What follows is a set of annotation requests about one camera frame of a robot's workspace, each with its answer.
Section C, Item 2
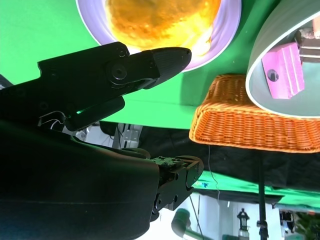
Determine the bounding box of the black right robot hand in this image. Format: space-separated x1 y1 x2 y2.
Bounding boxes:
0 41 205 240

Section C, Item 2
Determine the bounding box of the grey bowl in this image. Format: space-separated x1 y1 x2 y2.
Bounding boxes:
245 0 320 121

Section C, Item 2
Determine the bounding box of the green pipe elbow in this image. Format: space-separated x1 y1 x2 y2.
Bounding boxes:
171 208 202 240

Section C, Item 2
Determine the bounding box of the orange wicker basket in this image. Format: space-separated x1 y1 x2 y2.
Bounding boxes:
188 73 320 154

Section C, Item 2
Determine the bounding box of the lavender plate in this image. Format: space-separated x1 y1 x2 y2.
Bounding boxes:
75 0 243 73

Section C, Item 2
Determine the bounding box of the magenta cake with blueberry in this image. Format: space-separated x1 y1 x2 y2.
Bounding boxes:
261 41 306 100

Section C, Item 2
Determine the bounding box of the chocolate layer cake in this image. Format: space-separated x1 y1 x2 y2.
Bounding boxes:
294 27 320 64

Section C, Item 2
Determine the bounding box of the green tablecloth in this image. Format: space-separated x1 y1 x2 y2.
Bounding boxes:
0 0 276 131

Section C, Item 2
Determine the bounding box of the black backdrop cloth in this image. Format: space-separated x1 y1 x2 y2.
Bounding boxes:
99 121 320 198

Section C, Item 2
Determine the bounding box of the black stand pole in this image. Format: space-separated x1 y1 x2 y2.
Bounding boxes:
256 152 270 240

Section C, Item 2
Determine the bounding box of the aluminium profile frame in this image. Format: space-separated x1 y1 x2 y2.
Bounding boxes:
112 122 144 151

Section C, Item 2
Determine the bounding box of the thin hanging black cable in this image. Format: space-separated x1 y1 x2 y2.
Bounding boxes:
206 144 221 209

